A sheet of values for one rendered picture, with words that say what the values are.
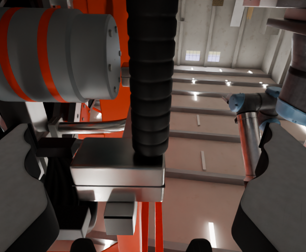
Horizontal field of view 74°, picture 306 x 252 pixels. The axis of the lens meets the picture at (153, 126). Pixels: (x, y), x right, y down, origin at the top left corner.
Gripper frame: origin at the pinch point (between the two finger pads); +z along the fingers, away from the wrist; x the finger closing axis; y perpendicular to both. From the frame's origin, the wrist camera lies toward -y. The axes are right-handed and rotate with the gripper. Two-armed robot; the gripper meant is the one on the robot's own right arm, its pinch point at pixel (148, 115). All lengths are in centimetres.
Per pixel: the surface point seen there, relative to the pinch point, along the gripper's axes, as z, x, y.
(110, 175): 2.7, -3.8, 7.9
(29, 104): 20.4, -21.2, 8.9
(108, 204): 2.5, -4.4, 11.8
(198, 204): 430, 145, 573
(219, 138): 802, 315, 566
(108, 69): 17.0, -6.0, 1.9
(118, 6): 68, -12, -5
